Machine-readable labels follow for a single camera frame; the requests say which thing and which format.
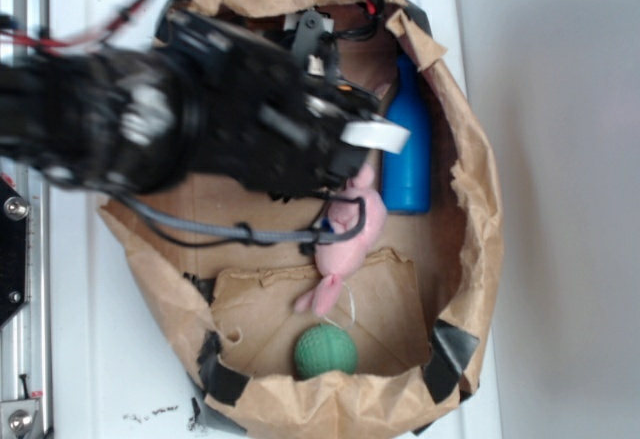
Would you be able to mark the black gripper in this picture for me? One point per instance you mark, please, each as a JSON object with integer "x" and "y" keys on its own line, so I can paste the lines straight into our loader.
{"x": 263, "y": 120}

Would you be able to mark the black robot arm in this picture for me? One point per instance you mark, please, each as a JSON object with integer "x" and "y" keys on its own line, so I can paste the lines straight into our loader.
{"x": 118, "y": 121}

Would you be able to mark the blue bottle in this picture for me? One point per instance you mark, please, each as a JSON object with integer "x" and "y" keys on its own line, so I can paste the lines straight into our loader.
{"x": 406, "y": 176}

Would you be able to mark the green textured ball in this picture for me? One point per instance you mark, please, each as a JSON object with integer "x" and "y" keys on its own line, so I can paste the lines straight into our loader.
{"x": 324, "y": 348}

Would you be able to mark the black octagonal mount plate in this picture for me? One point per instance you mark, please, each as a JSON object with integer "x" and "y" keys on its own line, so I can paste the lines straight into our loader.
{"x": 11, "y": 254}

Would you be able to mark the aluminium frame rail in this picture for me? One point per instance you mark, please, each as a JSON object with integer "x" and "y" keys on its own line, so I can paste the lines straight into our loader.
{"x": 26, "y": 359}

